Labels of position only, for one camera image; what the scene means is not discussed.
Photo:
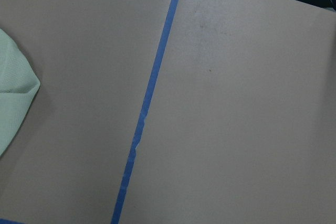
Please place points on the sage green long-sleeve shirt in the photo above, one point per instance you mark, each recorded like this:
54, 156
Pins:
19, 85

